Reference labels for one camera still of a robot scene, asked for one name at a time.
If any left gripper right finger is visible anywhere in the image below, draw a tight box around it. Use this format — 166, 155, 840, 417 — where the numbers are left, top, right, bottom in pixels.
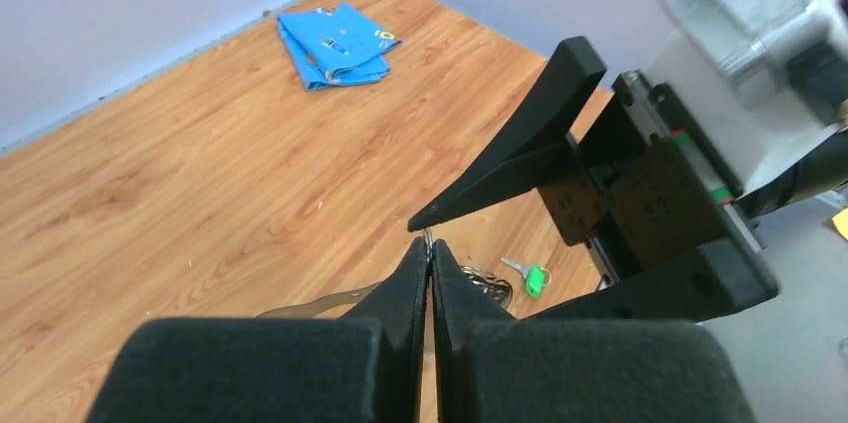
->
431, 241, 755, 422

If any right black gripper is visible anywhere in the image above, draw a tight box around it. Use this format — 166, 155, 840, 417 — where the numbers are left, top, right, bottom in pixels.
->
407, 36, 780, 322

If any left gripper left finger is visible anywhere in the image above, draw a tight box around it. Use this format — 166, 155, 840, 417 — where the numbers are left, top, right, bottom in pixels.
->
88, 237, 430, 422

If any key with green tag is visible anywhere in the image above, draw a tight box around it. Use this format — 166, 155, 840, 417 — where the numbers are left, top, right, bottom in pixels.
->
500, 257, 552, 297

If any metal split keyring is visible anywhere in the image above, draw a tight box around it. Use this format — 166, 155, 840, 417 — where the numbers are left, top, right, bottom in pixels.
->
422, 228, 434, 261

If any folded blue cloth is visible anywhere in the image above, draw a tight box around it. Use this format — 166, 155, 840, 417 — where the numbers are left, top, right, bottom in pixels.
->
276, 3, 401, 91

